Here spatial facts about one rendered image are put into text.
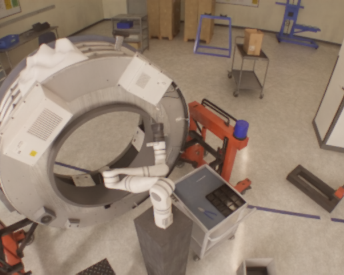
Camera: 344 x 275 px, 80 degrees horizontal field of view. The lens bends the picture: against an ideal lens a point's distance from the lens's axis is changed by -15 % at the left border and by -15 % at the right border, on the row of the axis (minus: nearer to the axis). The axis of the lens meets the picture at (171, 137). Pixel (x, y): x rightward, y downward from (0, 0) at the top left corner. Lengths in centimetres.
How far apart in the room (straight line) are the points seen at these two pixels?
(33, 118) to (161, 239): 87
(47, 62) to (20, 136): 40
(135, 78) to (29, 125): 58
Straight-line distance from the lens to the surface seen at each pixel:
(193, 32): 762
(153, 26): 792
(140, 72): 127
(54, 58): 132
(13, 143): 119
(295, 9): 917
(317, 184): 328
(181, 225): 135
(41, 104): 111
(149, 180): 118
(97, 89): 134
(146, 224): 136
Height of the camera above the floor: 228
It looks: 40 degrees down
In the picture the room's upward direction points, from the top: straight up
